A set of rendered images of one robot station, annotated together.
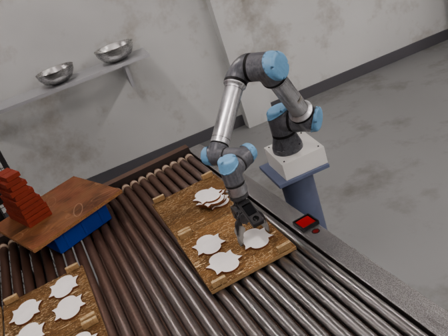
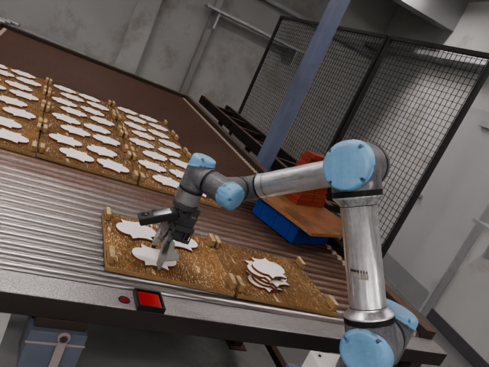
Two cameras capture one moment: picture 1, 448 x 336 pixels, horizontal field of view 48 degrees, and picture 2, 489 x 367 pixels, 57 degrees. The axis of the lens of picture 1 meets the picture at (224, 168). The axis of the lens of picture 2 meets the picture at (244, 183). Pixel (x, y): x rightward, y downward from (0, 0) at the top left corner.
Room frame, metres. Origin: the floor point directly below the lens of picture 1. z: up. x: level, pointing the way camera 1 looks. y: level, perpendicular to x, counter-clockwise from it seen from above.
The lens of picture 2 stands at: (1.53, -1.29, 1.59)
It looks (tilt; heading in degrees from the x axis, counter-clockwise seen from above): 14 degrees down; 78
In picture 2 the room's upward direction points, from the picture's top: 25 degrees clockwise
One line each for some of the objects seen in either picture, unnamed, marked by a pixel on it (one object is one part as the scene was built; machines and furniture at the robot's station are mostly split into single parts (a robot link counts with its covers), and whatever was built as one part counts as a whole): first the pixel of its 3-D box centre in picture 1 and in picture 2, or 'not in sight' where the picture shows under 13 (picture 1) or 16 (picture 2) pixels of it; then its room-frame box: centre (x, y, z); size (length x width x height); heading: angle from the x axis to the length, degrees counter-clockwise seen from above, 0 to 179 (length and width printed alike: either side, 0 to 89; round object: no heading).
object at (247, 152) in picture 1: (239, 157); (225, 190); (1.74, -0.07, 1.24); 0.11 x 0.11 x 0.08; 50
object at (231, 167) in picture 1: (231, 171); (199, 173); (1.66, -0.02, 1.24); 0.09 x 0.08 x 0.11; 140
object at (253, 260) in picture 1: (233, 244); (165, 252); (1.67, 0.07, 0.93); 0.41 x 0.35 x 0.02; 14
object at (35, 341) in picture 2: not in sight; (52, 342); (1.46, -0.30, 0.77); 0.14 x 0.11 x 0.18; 17
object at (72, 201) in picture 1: (56, 209); (304, 210); (2.32, 0.86, 1.03); 0.50 x 0.50 x 0.02; 37
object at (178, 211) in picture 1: (198, 205); (271, 277); (2.07, 0.17, 0.93); 0.41 x 0.35 x 0.02; 16
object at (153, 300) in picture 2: (305, 223); (148, 301); (1.65, -0.23, 0.92); 0.06 x 0.06 x 0.01; 17
